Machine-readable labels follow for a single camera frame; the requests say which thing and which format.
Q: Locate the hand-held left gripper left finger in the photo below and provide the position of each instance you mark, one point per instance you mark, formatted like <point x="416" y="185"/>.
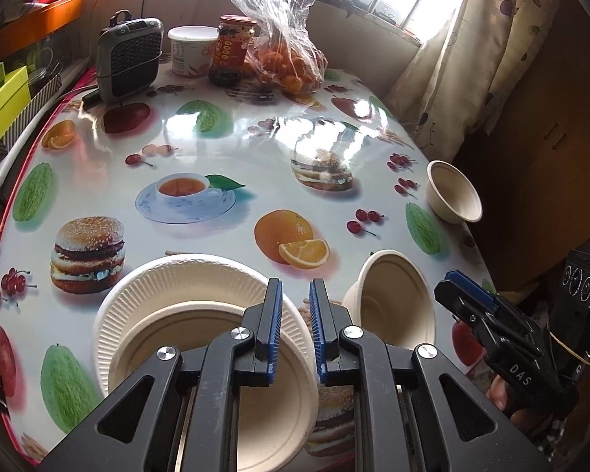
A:
<point x="275" y="334"/>

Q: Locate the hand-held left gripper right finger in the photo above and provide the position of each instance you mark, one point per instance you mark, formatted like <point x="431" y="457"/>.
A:
<point x="316" y="334"/>

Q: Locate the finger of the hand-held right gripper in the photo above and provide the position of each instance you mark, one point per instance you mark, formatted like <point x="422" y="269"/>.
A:
<point x="474" y="287"/>
<point x="459" y="302"/>

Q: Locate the beige paper bowl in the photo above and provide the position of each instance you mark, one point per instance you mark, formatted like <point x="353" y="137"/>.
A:
<point x="398" y="300"/>
<point x="270" y="418"/>
<point x="459" y="191"/>

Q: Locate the white ribbed paper plate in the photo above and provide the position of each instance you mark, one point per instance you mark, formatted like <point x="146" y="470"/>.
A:
<point x="177" y="280"/>

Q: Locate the person's right forearm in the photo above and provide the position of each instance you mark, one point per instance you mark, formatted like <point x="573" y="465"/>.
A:
<point x="550" y="435"/>

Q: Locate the person's right hand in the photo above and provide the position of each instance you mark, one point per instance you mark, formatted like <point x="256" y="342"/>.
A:
<point x="509" y="403"/>

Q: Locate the brown wooden cabinet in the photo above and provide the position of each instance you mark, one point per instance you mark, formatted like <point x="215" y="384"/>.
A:
<point x="545" y="157"/>

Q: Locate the patterned cream curtain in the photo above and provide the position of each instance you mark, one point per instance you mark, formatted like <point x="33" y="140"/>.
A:
<point x="462" y="59"/>

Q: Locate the clear plastic bag of oranges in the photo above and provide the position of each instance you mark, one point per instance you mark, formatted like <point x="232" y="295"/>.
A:
<point x="280" y="59"/>

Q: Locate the glass jar with red label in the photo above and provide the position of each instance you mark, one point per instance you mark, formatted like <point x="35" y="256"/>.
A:
<point x="231" y="54"/>

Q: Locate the white plastic tub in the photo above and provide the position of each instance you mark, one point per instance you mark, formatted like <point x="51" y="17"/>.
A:
<point x="191" y="51"/>

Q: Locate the black plug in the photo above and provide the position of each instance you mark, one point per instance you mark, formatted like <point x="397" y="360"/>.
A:
<point x="91" y="99"/>

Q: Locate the grey portable heater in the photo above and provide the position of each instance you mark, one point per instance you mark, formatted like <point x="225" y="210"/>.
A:
<point x="128" y="59"/>

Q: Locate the striped cardboard tray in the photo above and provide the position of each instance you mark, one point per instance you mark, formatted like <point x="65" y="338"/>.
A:
<point x="34" y="103"/>

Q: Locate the large green box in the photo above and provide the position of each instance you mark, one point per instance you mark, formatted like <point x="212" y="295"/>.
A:
<point x="2" y="108"/>

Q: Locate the orange shelf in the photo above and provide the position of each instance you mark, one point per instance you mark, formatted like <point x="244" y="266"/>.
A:
<point x="29" y="24"/>

